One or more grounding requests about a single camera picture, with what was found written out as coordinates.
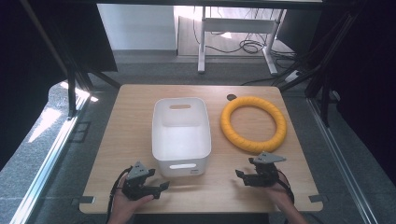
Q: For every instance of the person's right hand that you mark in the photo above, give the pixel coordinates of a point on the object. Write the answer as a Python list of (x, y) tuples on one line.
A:
[(281, 194)]

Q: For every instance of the dark curtain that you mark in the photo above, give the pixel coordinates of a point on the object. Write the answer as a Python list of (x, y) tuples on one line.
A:
[(28, 62), (370, 77)]

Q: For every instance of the white panel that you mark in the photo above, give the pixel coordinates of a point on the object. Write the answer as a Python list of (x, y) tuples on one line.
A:
[(137, 26)]

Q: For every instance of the black metal stand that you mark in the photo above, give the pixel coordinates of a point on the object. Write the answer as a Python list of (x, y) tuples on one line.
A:
[(323, 77), (71, 87)]

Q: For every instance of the white plastic basket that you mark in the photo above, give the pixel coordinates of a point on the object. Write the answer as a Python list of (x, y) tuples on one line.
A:
[(181, 140)]

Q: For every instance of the person's left hand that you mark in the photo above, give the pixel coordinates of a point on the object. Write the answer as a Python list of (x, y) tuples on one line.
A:
[(124, 205)]

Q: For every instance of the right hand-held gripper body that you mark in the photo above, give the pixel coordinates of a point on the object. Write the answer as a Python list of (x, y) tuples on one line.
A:
[(265, 174)]

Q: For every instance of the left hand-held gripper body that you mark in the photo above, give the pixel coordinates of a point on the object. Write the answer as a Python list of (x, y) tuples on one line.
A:
[(137, 174)]

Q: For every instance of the white desk frame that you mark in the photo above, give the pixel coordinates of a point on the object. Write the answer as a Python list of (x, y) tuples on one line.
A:
[(236, 25)]

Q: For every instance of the aluminium rail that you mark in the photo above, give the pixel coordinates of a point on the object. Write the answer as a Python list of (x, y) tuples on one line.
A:
[(339, 155), (53, 155)]

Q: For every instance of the white power strip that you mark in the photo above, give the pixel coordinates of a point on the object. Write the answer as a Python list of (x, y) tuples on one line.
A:
[(292, 76)]

